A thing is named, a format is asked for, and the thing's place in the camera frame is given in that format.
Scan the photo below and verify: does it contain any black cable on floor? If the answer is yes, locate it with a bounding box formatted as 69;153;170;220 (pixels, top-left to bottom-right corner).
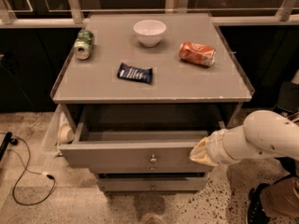
0;132;57;207

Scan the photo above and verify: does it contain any black office chair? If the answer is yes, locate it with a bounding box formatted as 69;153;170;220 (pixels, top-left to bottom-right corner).
274;81;299;116

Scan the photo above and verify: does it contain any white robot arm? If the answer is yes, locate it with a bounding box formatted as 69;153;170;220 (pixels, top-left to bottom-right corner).
190;110;299;166

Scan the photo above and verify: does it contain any green soda can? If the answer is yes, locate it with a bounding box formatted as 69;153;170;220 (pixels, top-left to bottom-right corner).
74;30;94;60

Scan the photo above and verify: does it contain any white cup in bin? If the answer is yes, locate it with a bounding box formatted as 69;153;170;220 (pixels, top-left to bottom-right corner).
58;124;75;144

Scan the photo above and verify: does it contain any grey drawer cabinet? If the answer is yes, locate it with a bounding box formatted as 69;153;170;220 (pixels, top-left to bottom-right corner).
50;12;256;194

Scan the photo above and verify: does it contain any black shoe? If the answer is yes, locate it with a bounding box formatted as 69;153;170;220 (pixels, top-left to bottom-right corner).
246;183;270;224

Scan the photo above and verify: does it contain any dark blue snack packet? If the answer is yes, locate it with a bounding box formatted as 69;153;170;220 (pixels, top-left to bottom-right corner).
117;63;153;84

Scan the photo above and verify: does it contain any grey lower drawer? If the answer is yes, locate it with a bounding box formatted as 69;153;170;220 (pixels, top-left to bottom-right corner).
97;173;207;192

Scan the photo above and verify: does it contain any person's tan trouser leg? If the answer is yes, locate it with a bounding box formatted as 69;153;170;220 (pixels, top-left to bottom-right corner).
260;176;299;217

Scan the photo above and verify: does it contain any white bowl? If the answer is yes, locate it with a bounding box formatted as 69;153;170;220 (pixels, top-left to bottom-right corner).
134;20;166;47

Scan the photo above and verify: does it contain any orange soda can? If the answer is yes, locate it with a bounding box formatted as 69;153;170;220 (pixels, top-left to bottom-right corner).
178;42;216;67

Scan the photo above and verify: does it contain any grey top drawer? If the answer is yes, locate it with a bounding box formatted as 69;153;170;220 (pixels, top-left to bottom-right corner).
60;123;213;174

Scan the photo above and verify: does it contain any grey drawer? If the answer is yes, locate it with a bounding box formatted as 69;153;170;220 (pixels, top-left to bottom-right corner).
60;123;213;174
97;173;207;192

